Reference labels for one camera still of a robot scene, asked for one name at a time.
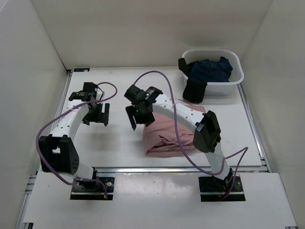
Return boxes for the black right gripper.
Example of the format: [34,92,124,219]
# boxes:
[126,103,155,130]

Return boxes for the pink drawstring trousers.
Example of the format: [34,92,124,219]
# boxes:
[142,103,205,158]

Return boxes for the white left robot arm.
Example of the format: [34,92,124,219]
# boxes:
[36,82,110,191]

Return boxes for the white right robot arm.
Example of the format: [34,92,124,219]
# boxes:
[124,84,233,191]

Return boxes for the black garment in basket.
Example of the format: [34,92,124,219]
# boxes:
[178,58,207,104]

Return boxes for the white plastic basket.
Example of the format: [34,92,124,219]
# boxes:
[178,48,244,96]

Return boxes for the blue denim jeans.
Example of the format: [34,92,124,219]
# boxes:
[191,57,233,83]

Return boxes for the aluminium table frame rail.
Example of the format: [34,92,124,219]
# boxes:
[14,68,298,229]

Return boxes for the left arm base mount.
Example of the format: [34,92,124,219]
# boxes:
[70,176,115,200]

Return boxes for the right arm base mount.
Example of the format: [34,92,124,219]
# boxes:
[198,176,246,202]

